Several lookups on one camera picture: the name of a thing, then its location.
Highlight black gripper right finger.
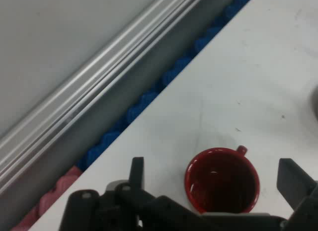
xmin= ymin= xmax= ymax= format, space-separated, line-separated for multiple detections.
xmin=276 ymin=157 xmax=318 ymax=231

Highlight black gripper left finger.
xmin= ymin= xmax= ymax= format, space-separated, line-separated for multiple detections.
xmin=59 ymin=156 xmax=200 ymax=231

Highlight blue foam mat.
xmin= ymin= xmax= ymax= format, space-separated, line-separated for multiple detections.
xmin=76 ymin=0 xmax=256 ymax=171

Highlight red enamel mug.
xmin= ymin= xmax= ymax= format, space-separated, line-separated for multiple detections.
xmin=184 ymin=145 xmax=261 ymax=214

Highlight pink foam mat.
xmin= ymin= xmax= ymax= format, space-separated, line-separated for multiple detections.
xmin=11 ymin=166 xmax=85 ymax=231

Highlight aluminium wall rail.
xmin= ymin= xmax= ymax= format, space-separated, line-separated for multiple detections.
xmin=0 ymin=0 xmax=208 ymax=189

